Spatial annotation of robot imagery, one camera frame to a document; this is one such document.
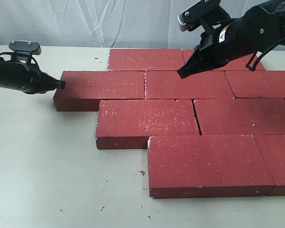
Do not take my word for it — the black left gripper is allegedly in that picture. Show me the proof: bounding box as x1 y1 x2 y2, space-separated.
0 57 66 95

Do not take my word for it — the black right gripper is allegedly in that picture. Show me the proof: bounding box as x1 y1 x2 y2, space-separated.
177 20 252 79

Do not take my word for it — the small red brick top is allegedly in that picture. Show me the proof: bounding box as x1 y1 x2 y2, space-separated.
53 71 145 112

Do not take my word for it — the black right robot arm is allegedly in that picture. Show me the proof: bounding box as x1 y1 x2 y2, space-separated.
177 0 285 78

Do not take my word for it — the red brick front large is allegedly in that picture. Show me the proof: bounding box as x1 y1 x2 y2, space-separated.
147 135 275 199

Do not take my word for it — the white fabric backdrop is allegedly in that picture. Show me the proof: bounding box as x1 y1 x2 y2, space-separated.
0 0 203 48

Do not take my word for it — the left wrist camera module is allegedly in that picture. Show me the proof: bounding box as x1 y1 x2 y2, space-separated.
9 40 42 55

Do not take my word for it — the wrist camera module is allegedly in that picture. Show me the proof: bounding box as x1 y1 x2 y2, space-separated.
178 0 231 35
9 40 42 55

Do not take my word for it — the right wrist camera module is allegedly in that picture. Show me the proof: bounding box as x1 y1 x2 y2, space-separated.
178 0 231 35

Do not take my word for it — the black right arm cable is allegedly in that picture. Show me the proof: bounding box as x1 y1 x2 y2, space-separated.
245 34 285 72

